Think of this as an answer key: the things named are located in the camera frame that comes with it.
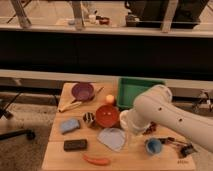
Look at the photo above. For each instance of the orange carrot toy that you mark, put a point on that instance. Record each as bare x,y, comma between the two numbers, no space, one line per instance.
96,161

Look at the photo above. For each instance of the green plastic tray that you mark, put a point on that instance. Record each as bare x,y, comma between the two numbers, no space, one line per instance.
130,88

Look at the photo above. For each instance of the red bowl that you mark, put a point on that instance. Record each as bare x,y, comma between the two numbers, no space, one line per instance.
107,116

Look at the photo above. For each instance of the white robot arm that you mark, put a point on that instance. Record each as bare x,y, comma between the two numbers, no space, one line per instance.
155,105

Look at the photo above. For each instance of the black metal tool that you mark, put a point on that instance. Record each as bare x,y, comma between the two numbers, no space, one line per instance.
184,149

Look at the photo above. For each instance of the black chair base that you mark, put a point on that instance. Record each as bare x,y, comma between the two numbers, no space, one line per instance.
9,116

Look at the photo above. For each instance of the purple bowl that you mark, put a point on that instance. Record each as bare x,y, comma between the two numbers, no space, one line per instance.
82,91

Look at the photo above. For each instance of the blue sponge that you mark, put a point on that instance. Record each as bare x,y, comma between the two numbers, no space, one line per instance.
69,125

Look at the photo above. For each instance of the banana toy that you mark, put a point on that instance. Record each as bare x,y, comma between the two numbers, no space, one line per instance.
69,106

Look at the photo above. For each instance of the light blue cloth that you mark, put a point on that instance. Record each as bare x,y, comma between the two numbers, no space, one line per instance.
113,138

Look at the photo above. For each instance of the small orange ball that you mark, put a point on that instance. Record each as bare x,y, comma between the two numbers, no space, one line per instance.
110,99

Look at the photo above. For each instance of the white paper cup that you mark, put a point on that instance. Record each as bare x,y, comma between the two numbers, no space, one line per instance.
123,120

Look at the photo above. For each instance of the black rectangular block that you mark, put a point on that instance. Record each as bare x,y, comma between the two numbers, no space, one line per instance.
72,145

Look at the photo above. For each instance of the blue cup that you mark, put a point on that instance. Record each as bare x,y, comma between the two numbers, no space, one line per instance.
153,146

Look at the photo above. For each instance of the dark red grape bunch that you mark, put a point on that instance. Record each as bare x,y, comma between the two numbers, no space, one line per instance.
152,128

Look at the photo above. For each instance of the striped black white ball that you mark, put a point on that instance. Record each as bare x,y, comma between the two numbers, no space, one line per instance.
89,119

